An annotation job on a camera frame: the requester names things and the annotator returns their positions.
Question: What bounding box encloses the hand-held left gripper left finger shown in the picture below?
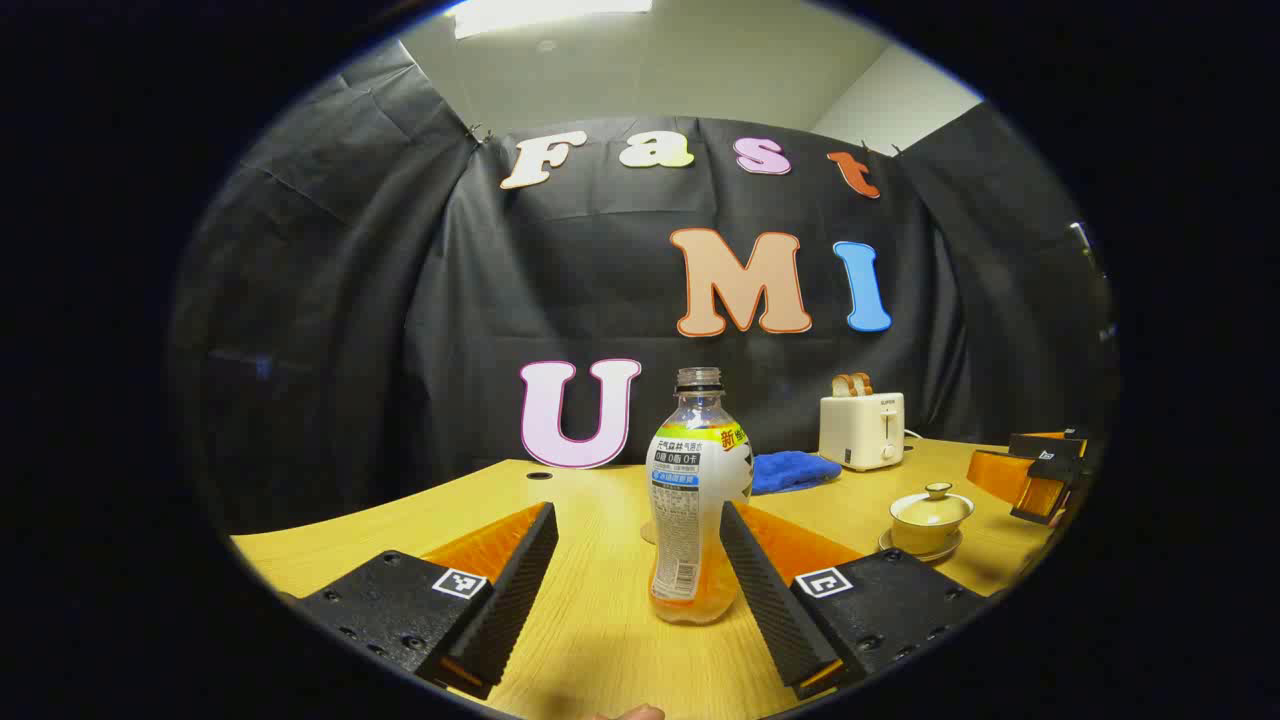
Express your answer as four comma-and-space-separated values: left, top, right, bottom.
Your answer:
290, 502, 559, 701

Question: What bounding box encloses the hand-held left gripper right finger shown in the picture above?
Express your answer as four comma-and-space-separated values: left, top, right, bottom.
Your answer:
720, 500, 991, 701

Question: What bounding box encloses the cream teacup lid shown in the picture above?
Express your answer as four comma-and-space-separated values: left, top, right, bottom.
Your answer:
890, 483, 976, 528

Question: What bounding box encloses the cream teacup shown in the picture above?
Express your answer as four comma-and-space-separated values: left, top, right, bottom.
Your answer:
892, 514, 972, 557

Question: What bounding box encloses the clear water bottle orange drink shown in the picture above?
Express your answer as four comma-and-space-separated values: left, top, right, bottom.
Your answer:
645, 367, 753, 626

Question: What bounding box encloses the blue towel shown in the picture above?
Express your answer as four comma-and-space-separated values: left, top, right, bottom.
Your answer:
750, 451, 843, 496

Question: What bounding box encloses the white toaster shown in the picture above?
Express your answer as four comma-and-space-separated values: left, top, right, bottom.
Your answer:
819, 392, 906, 473

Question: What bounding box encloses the ceiling light panel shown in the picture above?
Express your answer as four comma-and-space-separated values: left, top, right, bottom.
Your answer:
455, 0, 653, 39

